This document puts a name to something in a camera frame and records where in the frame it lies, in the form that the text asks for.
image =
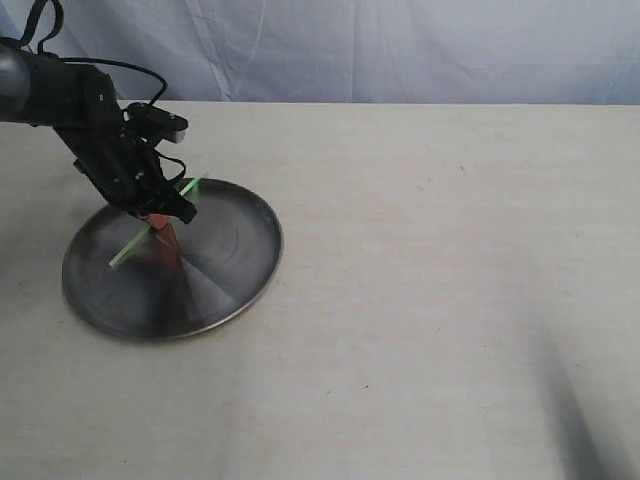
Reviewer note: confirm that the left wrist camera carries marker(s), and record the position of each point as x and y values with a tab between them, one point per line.
155	124

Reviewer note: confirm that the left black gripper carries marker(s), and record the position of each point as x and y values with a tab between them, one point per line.
122	166

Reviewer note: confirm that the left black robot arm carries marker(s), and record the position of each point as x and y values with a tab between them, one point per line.
38	90

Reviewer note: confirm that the round stainless steel plate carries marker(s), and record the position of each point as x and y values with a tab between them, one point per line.
227	257

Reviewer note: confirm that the white backdrop cloth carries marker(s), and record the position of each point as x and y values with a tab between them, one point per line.
549	52

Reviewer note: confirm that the green glow stick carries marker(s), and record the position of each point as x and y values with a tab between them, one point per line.
128	249

